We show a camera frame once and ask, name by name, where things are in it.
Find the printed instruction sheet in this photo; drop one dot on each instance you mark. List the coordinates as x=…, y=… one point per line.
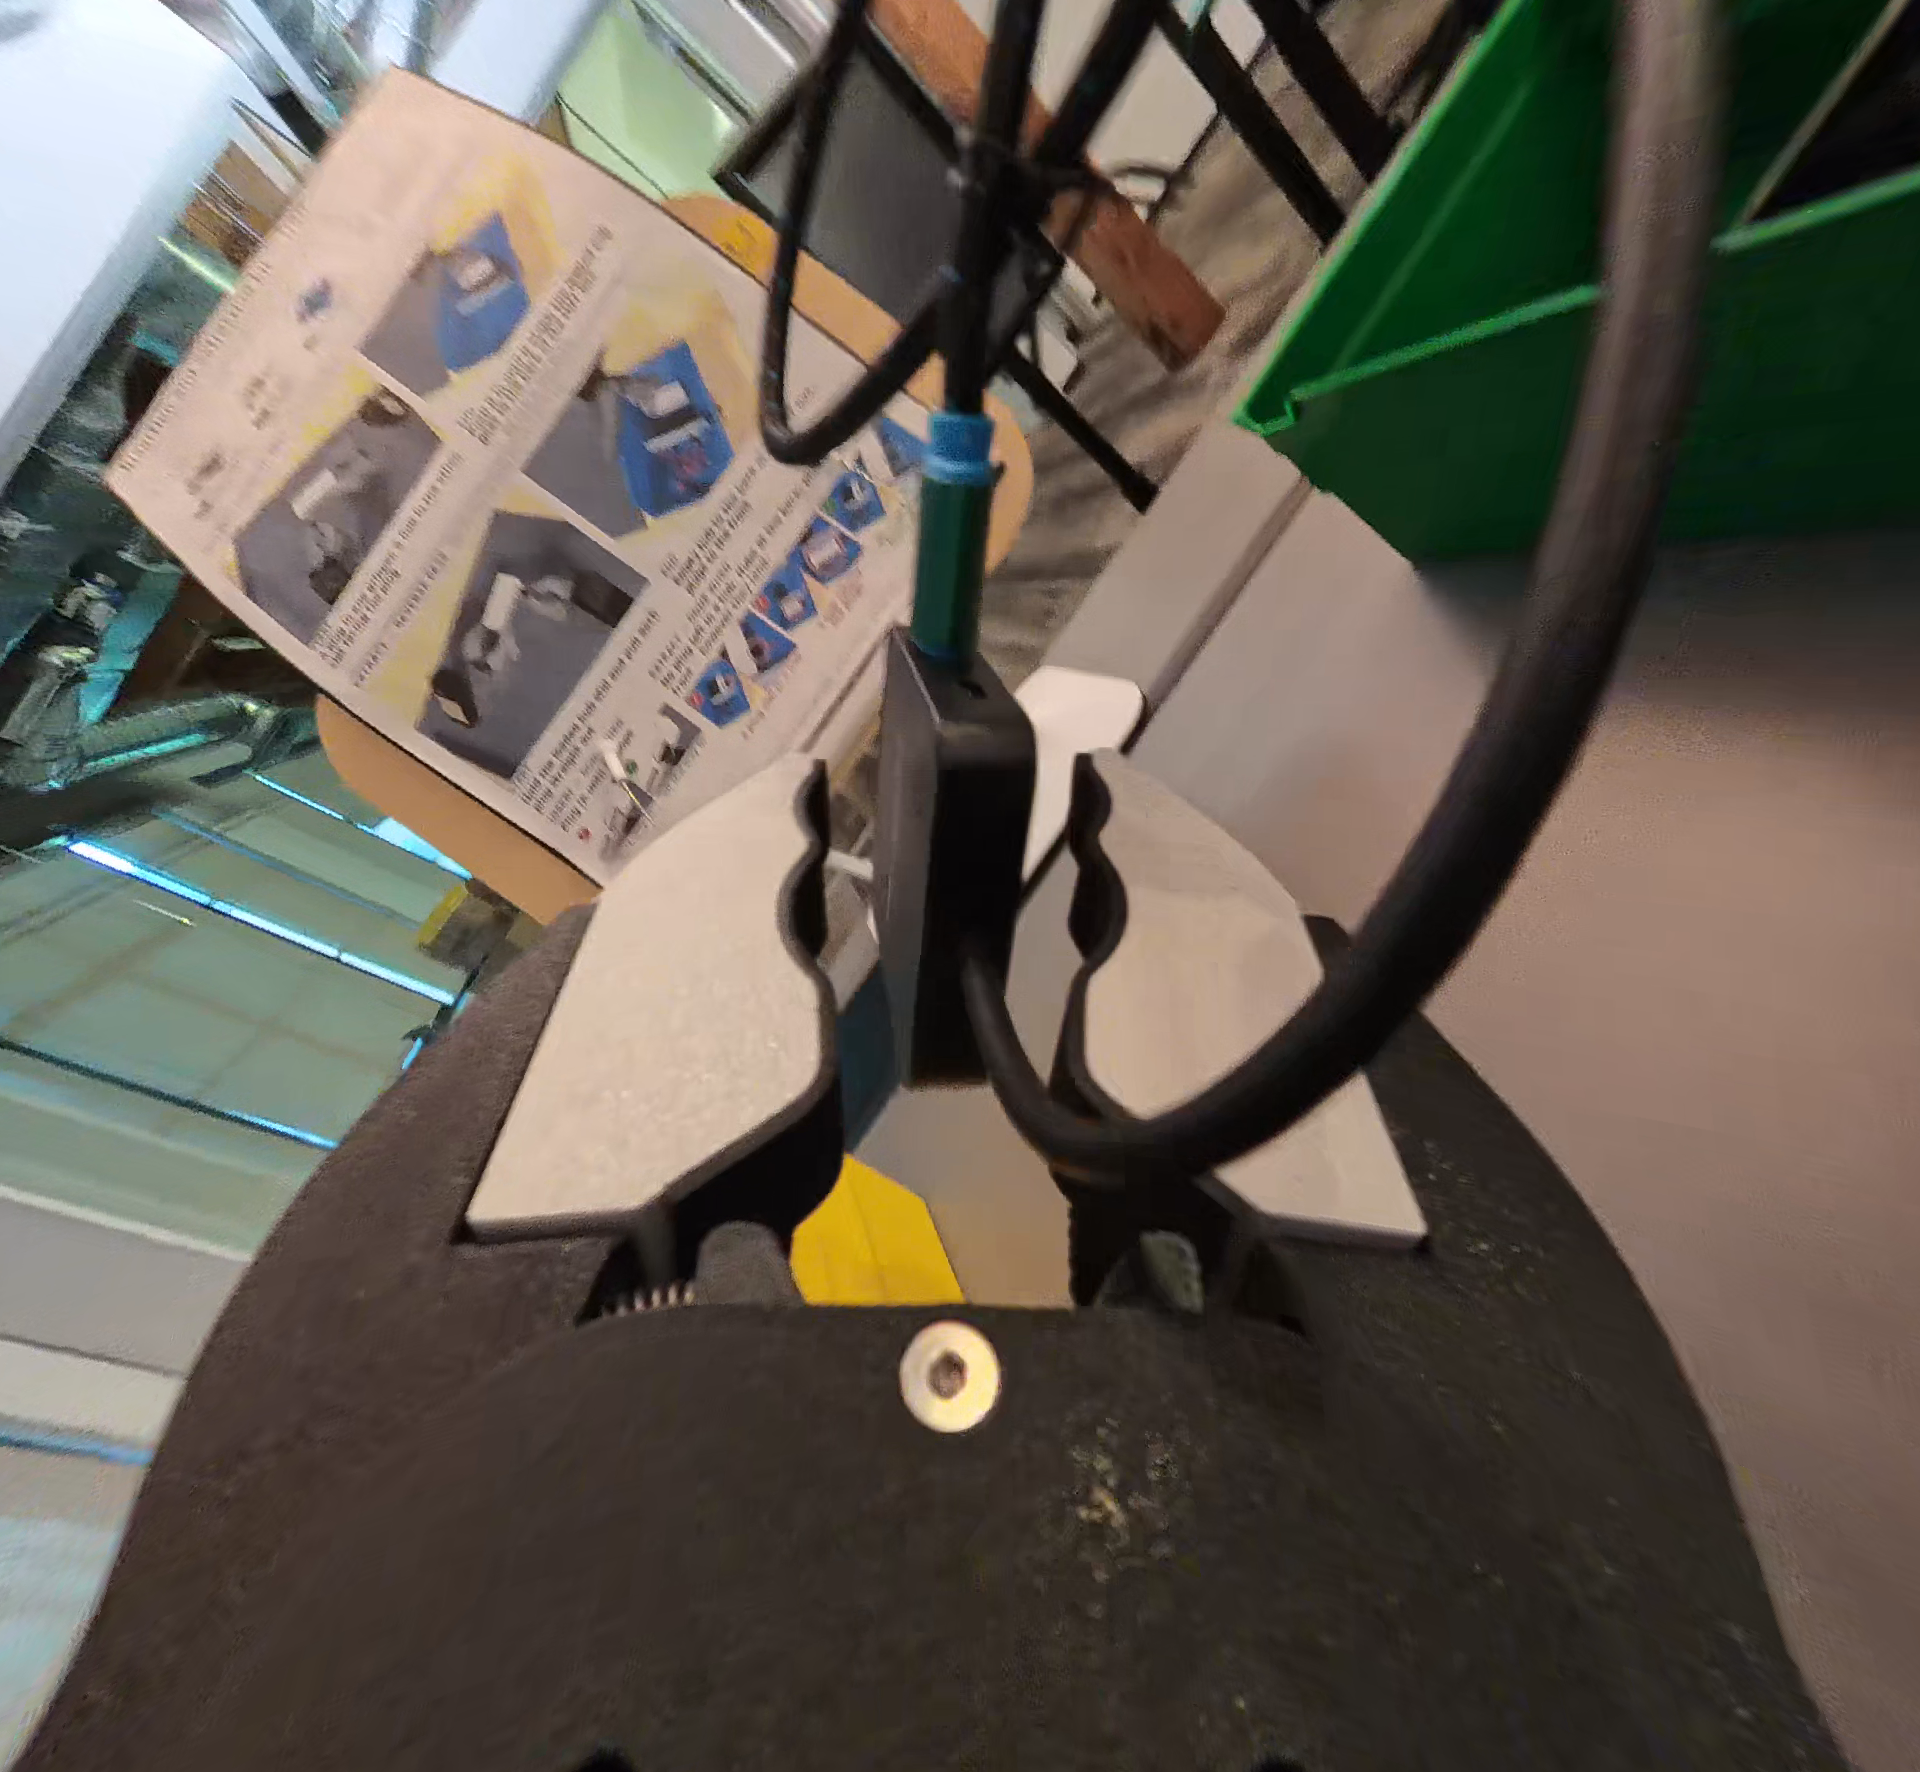
x=392, y=424

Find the yellow plastic bin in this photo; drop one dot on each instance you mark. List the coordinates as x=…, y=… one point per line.
x=872, y=1239

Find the white stand base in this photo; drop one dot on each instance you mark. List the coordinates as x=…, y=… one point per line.
x=1085, y=705

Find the green plastic bin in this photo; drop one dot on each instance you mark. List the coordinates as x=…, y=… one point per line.
x=1558, y=424

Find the black usb hub lead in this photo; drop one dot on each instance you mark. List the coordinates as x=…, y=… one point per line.
x=1596, y=540

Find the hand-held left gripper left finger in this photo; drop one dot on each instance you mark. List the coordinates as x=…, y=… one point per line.
x=650, y=1051

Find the instruction sheet on stand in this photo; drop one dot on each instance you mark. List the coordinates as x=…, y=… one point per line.
x=418, y=792

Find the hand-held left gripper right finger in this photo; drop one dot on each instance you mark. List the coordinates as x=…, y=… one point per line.
x=1247, y=1011

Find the black usb hub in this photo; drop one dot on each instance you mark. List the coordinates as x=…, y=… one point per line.
x=954, y=878

